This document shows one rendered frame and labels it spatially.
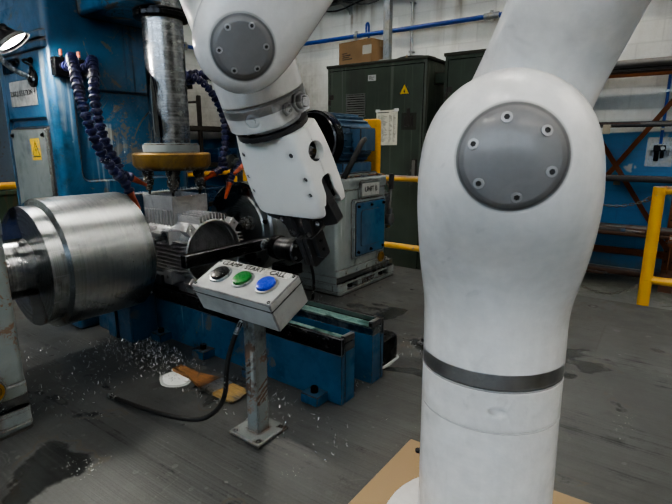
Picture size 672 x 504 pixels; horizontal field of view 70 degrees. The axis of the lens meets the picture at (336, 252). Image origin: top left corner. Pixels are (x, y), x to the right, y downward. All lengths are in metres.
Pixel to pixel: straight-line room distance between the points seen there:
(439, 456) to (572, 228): 0.23
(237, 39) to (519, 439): 0.37
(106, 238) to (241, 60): 0.66
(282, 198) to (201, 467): 0.44
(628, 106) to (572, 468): 5.08
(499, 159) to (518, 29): 0.17
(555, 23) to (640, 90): 5.30
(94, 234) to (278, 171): 0.55
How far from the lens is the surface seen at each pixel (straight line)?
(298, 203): 0.51
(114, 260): 0.99
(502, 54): 0.47
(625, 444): 0.94
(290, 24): 0.39
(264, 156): 0.50
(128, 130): 1.41
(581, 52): 0.45
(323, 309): 1.04
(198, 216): 1.14
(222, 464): 0.80
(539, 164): 0.31
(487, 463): 0.44
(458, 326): 0.40
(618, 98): 5.75
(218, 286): 0.75
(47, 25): 1.34
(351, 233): 1.51
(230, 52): 0.38
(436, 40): 6.35
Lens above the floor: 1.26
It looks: 13 degrees down
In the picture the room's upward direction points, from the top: straight up
